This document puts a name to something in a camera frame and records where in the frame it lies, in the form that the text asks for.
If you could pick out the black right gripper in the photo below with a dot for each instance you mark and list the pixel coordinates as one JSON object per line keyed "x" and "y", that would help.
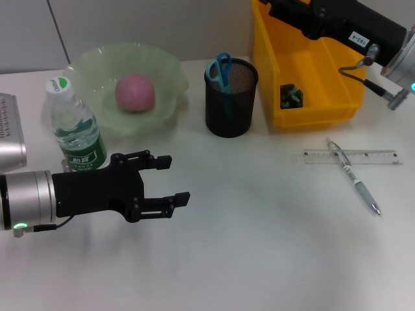
{"x": 350, "y": 22}

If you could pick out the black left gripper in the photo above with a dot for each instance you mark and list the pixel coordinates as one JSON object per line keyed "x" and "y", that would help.
{"x": 94, "y": 191}

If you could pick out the green plastic wrapper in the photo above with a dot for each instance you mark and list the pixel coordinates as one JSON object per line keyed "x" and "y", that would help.
{"x": 290, "y": 97}

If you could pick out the blue and teal scissors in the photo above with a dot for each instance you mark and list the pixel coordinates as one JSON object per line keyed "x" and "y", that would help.
{"x": 224, "y": 85}

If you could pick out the clear water bottle green label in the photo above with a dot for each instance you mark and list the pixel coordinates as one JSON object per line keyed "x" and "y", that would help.
{"x": 74, "y": 129}

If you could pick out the clear plastic ruler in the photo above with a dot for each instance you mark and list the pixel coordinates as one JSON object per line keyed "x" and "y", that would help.
{"x": 373, "y": 157}

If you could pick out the silver grey pen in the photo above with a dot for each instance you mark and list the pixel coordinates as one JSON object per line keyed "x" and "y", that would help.
{"x": 363, "y": 191}

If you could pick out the black mesh pen cup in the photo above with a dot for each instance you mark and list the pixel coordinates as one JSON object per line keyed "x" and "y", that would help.
{"x": 227, "y": 120}

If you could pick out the pink peach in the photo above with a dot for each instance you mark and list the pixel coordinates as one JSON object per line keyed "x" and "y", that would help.
{"x": 135, "y": 93}

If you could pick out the light green wavy fruit plate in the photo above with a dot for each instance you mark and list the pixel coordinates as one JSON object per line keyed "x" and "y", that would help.
{"x": 146, "y": 64}

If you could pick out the yellow plastic storage bin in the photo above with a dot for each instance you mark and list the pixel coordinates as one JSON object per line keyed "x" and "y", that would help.
{"x": 324, "y": 110}

